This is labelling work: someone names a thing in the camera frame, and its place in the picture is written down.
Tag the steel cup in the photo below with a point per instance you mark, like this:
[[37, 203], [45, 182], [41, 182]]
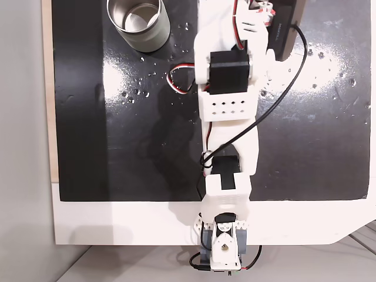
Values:
[[152, 35]]

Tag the black glossy mat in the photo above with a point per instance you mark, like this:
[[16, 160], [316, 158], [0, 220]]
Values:
[[117, 132]]

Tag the light wooden board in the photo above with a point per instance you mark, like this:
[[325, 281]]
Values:
[[48, 88]]

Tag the grey table clamp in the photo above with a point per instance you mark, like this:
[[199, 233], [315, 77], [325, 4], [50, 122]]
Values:
[[243, 241]]

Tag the white board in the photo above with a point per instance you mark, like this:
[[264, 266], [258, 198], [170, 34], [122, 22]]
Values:
[[117, 223]]

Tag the black camera box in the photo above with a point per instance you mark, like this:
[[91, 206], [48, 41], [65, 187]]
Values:
[[286, 29]]

